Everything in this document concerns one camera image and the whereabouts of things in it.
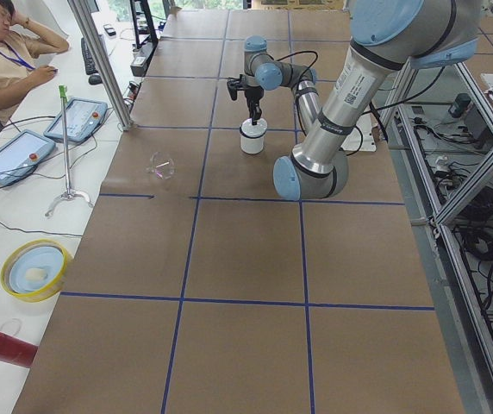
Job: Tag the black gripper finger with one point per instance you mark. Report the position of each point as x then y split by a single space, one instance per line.
255 114

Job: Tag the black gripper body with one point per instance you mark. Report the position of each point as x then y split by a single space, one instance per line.
252 94

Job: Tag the white cup lid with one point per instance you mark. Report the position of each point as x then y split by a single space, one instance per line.
253 130

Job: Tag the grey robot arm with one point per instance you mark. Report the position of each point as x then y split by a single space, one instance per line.
385 36

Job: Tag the white enamel cup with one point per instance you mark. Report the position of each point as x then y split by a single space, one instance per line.
251 146

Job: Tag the black computer mouse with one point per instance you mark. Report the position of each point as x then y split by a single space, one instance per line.
94 79

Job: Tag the black keyboard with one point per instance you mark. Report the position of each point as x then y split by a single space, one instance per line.
89 63

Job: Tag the far blue teach pendant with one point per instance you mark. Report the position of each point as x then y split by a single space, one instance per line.
83 117

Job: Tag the blue teach pendant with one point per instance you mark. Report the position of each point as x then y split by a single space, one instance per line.
22 154
83 117

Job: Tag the near blue teach pendant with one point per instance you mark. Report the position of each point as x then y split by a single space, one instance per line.
22 154

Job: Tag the seated person in beige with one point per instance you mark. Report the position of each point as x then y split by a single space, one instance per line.
22 41

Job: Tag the yellow rimmed bowl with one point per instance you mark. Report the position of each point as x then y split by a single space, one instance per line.
35 271

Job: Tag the red cylinder tube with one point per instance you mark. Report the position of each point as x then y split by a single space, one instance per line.
16 352

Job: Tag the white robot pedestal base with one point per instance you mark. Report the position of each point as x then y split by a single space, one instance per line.
361 139

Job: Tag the aluminium frame post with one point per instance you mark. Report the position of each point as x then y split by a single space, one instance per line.
88 29

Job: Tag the green handled reacher grabber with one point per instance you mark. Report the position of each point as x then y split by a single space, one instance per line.
69 193

